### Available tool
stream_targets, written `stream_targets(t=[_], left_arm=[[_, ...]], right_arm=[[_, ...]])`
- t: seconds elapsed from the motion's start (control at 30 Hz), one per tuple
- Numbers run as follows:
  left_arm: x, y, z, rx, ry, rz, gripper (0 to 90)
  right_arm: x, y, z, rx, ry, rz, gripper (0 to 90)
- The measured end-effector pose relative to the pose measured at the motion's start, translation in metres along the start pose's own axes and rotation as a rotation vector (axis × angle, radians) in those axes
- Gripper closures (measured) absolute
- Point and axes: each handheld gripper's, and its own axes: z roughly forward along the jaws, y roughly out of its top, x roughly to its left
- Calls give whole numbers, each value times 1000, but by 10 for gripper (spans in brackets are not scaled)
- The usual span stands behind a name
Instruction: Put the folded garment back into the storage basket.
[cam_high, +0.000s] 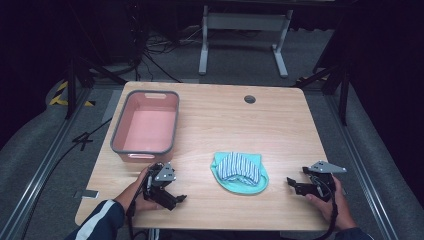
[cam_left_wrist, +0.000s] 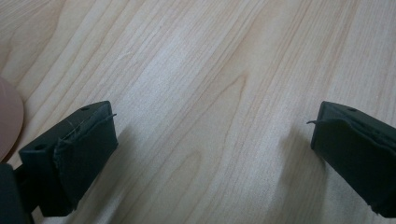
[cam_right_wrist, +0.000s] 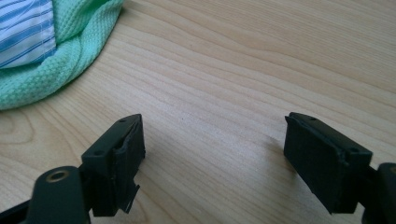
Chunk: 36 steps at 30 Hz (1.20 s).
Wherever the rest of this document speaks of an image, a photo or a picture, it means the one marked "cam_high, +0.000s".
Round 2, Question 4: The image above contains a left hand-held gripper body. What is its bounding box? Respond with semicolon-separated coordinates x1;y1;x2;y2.
143;161;177;207

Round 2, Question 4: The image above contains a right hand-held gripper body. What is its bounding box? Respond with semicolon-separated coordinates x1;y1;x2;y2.
298;160;348;203

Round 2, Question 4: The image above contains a person's left hand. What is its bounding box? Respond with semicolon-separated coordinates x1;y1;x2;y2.
114;167;165;215

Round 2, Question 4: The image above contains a person's right hand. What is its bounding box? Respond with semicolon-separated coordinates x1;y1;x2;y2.
304;175;358;232

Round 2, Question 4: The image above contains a pink basin with grey rim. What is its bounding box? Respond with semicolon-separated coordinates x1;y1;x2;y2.
110;89;181;164

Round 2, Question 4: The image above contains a teal and striped garment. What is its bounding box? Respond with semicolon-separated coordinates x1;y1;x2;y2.
209;151;270;196

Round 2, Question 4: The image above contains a black tripod stand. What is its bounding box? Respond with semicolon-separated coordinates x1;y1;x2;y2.
293;63;352;127
64;54;128;120

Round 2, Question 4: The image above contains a grey tape patch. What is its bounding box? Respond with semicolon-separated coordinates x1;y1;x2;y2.
73;188;100;200

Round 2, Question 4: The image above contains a black tape cross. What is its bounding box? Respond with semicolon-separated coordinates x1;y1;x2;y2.
72;131;94;152

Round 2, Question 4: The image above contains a yellow black hazard tape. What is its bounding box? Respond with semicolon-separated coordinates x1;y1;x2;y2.
48;80;97;108

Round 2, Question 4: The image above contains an aluminium floor rail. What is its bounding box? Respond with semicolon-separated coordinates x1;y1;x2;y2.
0;88;92;240
324;93;399;240

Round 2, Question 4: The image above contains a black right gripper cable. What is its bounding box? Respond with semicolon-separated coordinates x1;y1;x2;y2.
313;176;340;240

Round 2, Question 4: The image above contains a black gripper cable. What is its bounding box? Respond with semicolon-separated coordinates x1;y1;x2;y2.
313;176;340;240
125;176;150;240

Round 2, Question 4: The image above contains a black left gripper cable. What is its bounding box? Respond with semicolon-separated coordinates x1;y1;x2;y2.
125;176;150;240

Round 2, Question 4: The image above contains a black floor cable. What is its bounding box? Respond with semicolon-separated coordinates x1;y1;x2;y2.
19;117;113;240

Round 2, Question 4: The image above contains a bundle of floor cables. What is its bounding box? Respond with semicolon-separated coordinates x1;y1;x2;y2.
134;24;203;83

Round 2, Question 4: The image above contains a white metal table frame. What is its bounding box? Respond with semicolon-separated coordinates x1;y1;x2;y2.
198;4;295;79

